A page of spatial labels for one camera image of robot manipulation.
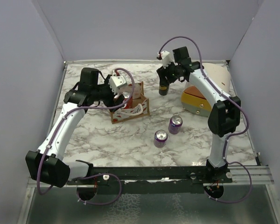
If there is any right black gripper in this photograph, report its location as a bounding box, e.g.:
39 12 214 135
157 59 181 87

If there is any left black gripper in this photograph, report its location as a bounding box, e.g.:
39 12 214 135
92 75 125 112

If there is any red cola can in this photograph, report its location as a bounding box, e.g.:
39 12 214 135
122 92 133 109

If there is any black and yellow can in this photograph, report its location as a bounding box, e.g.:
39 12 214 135
159 84 169 96

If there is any watermelon canvas tote bag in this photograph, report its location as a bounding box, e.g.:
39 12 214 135
110 68 150 124

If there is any purple can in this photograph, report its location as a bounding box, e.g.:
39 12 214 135
154 130 168 148
168 115 183 134

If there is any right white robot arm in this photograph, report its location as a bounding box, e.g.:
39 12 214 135
157 47 241 182

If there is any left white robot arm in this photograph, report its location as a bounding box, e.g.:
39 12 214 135
25 68 127 188

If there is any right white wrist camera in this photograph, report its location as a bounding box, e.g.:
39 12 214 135
157 50 173 68

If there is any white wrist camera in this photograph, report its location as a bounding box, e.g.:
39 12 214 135
157 50 173 68
109 76 127 94

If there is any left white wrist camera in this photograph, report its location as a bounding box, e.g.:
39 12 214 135
109 76 127 94

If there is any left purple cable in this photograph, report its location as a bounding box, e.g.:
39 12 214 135
37 68 135 206

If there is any purple cable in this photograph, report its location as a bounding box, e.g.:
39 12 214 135
157 36 253 203
37 68 135 206

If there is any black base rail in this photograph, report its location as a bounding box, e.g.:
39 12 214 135
67 166 232 194

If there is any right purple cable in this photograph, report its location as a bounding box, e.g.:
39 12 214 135
157 36 253 203

